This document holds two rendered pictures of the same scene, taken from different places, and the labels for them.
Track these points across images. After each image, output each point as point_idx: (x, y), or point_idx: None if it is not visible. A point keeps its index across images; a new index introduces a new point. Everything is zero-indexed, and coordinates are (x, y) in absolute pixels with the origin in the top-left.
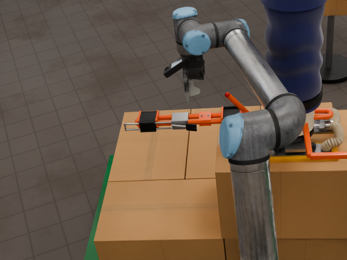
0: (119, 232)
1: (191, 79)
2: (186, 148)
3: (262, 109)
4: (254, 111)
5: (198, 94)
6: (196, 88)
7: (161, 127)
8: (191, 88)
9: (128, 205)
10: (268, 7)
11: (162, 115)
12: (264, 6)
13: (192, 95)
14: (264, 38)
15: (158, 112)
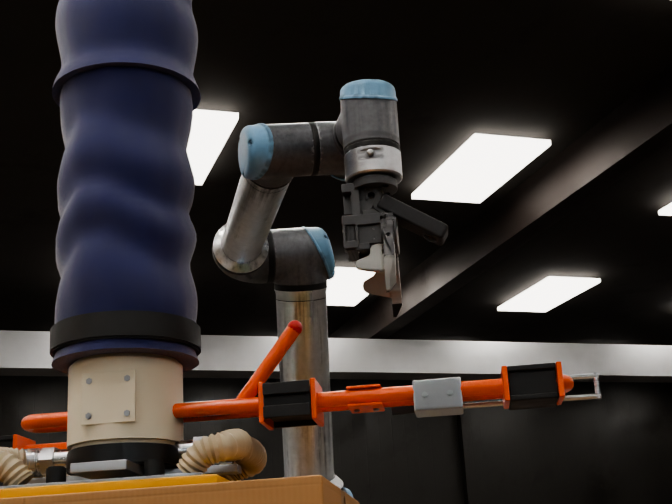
0: None
1: (385, 279)
2: None
3: (273, 229)
4: (284, 228)
5: (369, 293)
6: (369, 279)
7: (491, 401)
8: (383, 278)
9: None
10: (193, 110)
11: (490, 379)
12: (192, 109)
13: (383, 293)
14: (193, 183)
15: (501, 371)
